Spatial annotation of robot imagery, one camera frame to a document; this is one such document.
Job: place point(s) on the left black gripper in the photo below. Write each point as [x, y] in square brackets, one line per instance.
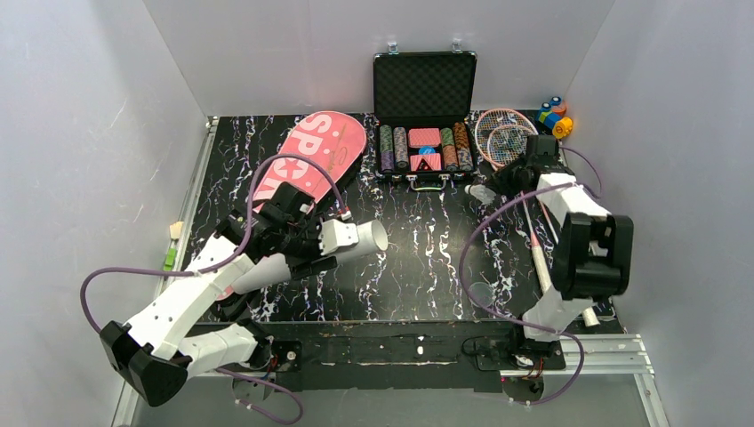
[283, 218]

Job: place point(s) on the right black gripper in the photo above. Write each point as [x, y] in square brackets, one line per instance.
[531, 174]

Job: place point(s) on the white shuttlecock tube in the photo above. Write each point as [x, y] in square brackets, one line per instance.
[278, 268]

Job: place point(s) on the white shuttlecock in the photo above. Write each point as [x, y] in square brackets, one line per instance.
[480, 192]

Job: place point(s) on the clear tube lid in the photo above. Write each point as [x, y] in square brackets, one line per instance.
[481, 295]

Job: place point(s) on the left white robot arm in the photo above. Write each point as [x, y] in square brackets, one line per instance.
[152, 351]

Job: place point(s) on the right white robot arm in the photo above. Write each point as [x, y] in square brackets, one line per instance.
[591, 261]

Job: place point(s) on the lower pink badminton racket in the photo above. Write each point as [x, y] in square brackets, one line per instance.
[505, 144]

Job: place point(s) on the colourful toy blocks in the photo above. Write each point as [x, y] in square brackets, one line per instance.
[552, 116]

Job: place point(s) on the pink racket bag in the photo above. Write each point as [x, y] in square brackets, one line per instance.
[316, 155]

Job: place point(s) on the black poker chip case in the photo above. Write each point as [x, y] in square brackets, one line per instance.
[421, 104]

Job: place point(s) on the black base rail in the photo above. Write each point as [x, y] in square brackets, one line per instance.
[445, 354]

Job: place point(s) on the green clip on rail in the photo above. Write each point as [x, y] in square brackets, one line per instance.
[169, 262]

